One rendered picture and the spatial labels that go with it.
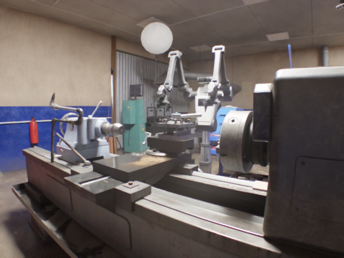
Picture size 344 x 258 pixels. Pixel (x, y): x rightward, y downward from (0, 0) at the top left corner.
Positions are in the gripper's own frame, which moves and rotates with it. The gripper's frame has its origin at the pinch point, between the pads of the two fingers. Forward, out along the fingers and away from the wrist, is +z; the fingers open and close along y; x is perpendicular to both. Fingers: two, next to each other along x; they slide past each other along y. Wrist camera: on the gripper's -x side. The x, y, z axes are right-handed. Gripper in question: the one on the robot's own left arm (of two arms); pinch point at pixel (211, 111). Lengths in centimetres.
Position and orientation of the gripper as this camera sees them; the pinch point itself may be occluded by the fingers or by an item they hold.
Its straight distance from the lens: 161.6
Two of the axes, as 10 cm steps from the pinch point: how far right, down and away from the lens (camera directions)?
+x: 3.9, 4.3, 8.1
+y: 8.9, 0.4, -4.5
